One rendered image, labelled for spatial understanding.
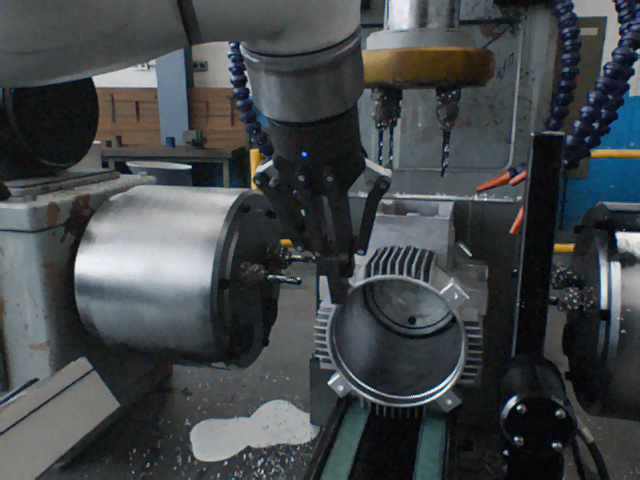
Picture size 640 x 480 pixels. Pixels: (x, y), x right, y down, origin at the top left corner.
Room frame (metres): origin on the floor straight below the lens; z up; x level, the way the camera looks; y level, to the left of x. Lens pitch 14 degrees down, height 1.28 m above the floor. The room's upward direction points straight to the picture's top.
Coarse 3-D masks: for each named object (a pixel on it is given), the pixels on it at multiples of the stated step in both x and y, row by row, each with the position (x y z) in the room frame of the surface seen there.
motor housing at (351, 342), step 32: (384, 256) 0.61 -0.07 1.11; (352, 288) 0.59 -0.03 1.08; (320, 320) 0.61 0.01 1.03; (352, 320) 0.70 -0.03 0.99; (480, 320) 0.58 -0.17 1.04; (320, 352) 0.61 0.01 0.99; (352, 352) 0.65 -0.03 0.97; (384, 352) 0.70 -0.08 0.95; (416, 352) 0.72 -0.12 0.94; (448, 352) 0.66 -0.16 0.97; (480, 352) 0.56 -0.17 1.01; (352, 384) 0.60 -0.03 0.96; (384, 384) 0.62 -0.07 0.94; (416, 384) 0.62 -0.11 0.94; (448, 384) 0.57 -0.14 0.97; (384, 416) 0.59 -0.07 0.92; (416, 416) 0.58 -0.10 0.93
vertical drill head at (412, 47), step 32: (416, 0) 0.68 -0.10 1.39; (448, 0) 0.69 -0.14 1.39; (384, 32) 0.69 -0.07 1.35; (416, 32) 0.66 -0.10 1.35; (448, 32) 0.66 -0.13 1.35; (384, 64) 0.65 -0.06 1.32; (416, 64) 0.64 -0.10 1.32; (448, 64) 0.64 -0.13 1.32; (480, 64) 0.66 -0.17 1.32; (384, 96) 0.68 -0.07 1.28; (448, 96) 0.66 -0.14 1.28; (384, 128) 0.68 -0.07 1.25; (448, 128) 0.66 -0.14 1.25; (448, 160) 0.76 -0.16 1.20
